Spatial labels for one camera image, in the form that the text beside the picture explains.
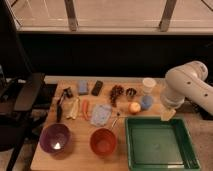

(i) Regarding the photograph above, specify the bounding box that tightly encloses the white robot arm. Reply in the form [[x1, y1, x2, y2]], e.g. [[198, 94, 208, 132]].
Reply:
[[160, 61, 213, 121]]

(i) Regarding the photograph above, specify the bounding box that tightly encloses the red bowl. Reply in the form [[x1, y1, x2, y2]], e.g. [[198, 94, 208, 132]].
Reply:
[[90, 128, 117, 156]]

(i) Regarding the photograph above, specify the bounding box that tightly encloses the purple bowl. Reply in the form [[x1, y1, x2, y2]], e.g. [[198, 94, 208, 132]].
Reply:
[[39, 123, 71, 154]]

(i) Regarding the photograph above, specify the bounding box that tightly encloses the blue cup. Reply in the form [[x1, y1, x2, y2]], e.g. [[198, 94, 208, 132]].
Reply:
[[140, 95, 153, 110]]

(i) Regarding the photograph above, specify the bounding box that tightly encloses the red yellow apple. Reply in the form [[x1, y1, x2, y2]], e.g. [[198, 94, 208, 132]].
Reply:
[[128, 102, 141, 115]]

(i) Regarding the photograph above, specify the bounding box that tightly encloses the green plastic tray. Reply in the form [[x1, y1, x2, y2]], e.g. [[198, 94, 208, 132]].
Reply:
[[125, 117, 201, 171]]

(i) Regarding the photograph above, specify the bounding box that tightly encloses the white paper cup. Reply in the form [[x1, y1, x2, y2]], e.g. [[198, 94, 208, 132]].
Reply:
[[142, 78, 156, 94]]

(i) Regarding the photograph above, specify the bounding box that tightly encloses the dark small cup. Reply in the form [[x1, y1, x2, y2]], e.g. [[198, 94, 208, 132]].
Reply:
[[126, 88, 137, 100]]

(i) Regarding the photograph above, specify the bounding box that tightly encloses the metal spoon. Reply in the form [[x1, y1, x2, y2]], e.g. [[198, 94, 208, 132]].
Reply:
[[110, 112, 120, 131]]

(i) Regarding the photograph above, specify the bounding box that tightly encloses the black rectangular block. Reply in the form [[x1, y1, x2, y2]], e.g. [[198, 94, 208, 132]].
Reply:
[[91, 81, 103, 96]]

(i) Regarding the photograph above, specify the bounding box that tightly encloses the orange carrot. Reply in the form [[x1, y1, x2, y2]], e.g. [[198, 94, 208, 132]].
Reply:
[[82, 100, 89, 121]]

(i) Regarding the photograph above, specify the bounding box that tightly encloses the blue sponge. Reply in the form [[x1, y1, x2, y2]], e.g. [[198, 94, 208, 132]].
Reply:
[[78, 80, 88, 95]]

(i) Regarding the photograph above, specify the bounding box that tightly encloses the black office chair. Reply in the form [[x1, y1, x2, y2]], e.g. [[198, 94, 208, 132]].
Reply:
[[0, 0, 45, 171]]

